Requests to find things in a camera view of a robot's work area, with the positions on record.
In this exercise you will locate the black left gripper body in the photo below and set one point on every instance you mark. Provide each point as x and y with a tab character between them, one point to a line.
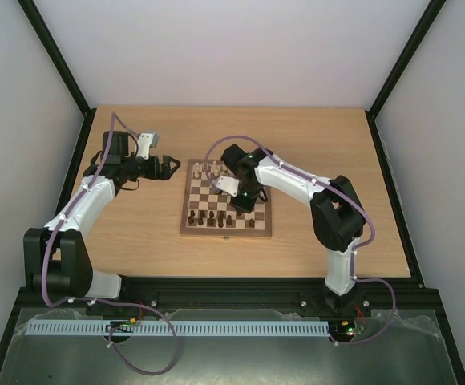
151	173

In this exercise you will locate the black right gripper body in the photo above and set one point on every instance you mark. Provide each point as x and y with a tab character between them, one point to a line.
243	201

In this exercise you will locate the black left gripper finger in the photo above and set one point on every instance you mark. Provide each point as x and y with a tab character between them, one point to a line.
170	164
167	172

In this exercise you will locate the wooden chess board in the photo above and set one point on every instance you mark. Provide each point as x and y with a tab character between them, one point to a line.
200	195

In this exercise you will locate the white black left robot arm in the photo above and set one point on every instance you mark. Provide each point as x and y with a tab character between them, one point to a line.
56	258

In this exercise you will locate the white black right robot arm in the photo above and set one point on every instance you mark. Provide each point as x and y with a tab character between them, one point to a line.
337	214

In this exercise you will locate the row of white chess pieces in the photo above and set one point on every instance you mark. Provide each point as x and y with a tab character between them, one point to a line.
205	170

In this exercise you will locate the left controller board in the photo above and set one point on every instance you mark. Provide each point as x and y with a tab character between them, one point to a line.
129	326

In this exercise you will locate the controller board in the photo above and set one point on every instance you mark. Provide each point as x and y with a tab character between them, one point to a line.
349	327
129	326

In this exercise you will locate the right controller board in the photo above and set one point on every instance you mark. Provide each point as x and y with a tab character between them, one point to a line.
349	327

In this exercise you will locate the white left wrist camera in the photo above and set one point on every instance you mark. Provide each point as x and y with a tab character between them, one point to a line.
146	141

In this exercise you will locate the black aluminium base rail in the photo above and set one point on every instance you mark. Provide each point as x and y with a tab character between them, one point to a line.
307	297

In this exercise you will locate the white slotted cable duct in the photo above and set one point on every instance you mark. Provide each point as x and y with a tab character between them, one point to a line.
184	328

